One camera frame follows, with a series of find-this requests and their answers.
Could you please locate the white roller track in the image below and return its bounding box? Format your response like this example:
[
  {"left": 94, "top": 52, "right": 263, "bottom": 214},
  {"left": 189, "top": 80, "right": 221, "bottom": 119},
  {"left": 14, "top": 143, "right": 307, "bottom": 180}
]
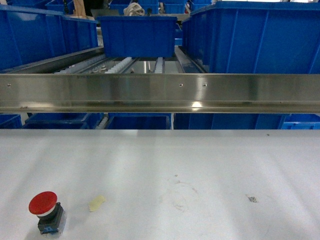
[{"left": 105, "top": 57, "right": 132, "bottom": 74}]

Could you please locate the large blue bin right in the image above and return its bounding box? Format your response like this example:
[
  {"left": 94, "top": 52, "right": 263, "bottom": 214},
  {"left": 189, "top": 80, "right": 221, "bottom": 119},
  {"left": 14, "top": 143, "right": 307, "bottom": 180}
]
[{"left": 182, "top": 1, "right": 320, "bottom": 74}]

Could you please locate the stainless steel shelf rail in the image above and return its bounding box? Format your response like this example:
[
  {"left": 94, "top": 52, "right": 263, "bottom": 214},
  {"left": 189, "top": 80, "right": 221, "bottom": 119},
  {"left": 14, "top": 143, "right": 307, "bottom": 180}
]
[{"left": 0, "top": 73, "right": 320, "bottom": 114}]

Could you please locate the large blue bin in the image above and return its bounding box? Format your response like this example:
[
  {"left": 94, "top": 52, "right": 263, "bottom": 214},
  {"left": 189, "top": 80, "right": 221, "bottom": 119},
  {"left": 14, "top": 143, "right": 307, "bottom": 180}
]
[
  {"left": 0, "top": 5, "right": 98, "bottom": 70},
  {"left": 182, "top": 1, "right": 320, "bottom": 74}
]

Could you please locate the large blue bin left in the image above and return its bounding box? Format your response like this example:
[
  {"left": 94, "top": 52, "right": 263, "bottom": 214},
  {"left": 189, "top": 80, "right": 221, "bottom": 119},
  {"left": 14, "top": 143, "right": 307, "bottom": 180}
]
[{"left": 0, "top": 5, "right": 98, "bottom": 70}]

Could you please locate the yellow tape scrap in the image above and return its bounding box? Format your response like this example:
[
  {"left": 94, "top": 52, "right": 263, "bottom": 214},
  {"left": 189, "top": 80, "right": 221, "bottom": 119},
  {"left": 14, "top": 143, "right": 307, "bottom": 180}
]
[{"left": 88, "top": 195, "right": 106, "bottom": 212}]

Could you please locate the blue bin centre shelf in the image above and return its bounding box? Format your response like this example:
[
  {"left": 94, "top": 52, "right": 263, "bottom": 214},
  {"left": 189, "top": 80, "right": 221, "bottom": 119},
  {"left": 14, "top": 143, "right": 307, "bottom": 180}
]
[{"left": 97, "top": 15, "right": 178, "bottom": 58}]

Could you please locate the small QR code sticker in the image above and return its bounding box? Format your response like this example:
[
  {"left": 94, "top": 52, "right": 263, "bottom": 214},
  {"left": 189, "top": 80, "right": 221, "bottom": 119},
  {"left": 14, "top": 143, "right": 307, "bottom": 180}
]
[{"left": 248, "top": 196, "right": 258, "bottom": 203}]

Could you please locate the red mushroom push button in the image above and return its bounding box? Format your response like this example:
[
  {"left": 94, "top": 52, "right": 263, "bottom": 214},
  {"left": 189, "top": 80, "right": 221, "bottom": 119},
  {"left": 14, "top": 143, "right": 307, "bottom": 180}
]
[{"left": 28, "top": 191, "right": 66, "bottom": 238}]

